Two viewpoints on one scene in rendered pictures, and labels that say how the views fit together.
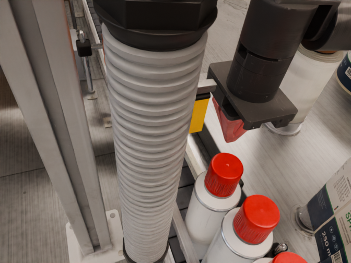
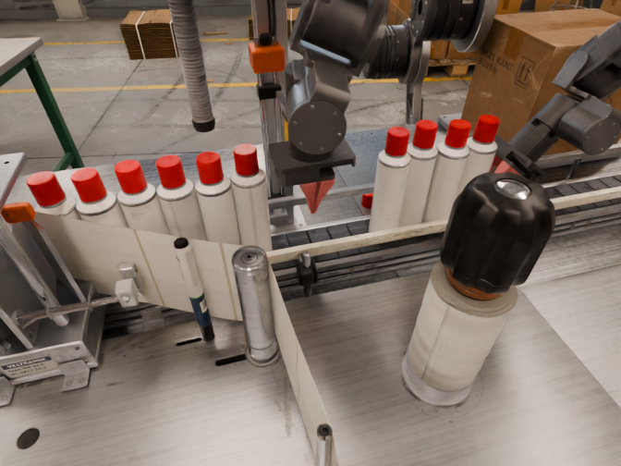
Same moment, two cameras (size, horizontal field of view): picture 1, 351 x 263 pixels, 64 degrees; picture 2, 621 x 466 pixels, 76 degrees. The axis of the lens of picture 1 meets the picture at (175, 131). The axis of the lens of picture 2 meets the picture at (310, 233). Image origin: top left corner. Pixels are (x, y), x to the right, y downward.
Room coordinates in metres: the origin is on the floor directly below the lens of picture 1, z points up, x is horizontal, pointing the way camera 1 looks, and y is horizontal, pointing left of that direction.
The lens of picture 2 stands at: (0.35, -0.52, 1.37)
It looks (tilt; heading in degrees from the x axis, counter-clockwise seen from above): 42 degrees down; 101
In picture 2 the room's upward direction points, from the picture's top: straight up
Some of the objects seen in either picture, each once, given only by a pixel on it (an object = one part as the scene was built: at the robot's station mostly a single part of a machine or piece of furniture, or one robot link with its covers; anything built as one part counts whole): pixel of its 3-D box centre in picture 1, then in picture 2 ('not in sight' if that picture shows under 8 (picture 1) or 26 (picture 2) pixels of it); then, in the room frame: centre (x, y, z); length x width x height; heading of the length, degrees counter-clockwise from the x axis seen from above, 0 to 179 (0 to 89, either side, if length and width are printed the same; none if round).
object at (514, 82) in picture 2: not in sight; (553, 84); (0.75, 0.55, 0.99); 0.30 x 0.24 x 0.27; 25
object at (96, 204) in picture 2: not in sight; (110, 233); (-0.02, -0.15, 0.98); 0.05 x 0.05 x 0.20
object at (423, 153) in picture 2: not in sight; (415, 179); (0.42, 0.07, 0.98); 0.05 x 0.05 x 0.20
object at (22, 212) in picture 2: not in sight; (18, 210); (-0.05, -0.23, 1.08); 0.03 x 0.02 x 0.02; 26
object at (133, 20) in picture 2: not in sight; (161, 33); (-1.99, 3.51, 0.16); 0.65 x 0.54 x 0.32; 20
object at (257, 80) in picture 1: (256, 73); (310, 137); (0.26, -0.08, 1.13); 0.10 x 0.07 x 0.07; 26
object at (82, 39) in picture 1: (96, 62); not in sight; (0.53, 0.20, 0.91); 0.07 x 0.03 x 0.16; 116
